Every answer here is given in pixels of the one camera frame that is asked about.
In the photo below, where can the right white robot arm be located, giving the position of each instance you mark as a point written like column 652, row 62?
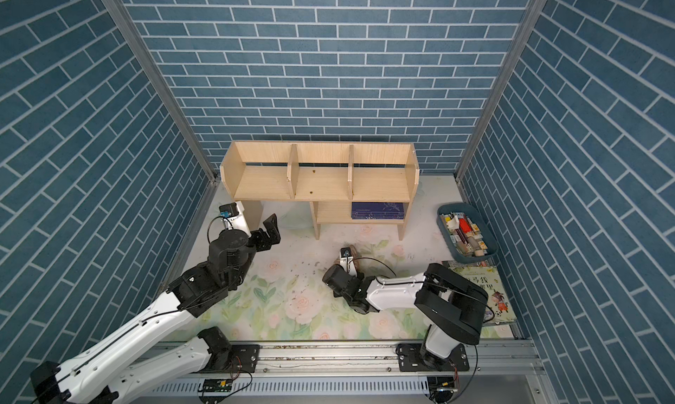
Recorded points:
column 455, row 306

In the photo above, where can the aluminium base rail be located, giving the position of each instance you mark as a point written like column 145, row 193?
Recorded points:
column 500, row 371

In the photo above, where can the illustrated children's book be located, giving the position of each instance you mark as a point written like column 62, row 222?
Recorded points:
column 499, row 310

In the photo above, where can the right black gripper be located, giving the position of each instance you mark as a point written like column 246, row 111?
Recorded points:
column 359, row 277

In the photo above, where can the teal storage basket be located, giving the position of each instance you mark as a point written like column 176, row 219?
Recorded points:
column 466, row 249

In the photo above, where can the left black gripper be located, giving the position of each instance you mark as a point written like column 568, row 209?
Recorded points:
column 274, row 234

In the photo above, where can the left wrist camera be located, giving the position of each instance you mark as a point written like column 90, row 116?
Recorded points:
column 232, row 215

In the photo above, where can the red box in basket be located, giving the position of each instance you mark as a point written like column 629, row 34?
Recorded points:
column 465, row 226

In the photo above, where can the light wooden bookshelf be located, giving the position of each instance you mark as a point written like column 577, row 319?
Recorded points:
column 329, row 176

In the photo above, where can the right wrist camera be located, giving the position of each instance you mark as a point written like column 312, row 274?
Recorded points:
column 346, row 260

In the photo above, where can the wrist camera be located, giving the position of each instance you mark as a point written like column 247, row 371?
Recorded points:
column 232, row 215
column 346, row 260

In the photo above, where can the floral table mat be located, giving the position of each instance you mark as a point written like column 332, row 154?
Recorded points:
column 283, row 297

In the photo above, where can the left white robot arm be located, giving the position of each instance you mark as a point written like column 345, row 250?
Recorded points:
column 111, row 371

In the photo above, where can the dark blue book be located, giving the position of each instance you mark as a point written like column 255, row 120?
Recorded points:
column 377, row 211

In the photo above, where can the green circuit board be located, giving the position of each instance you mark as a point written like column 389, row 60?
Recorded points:
column 216, row 386

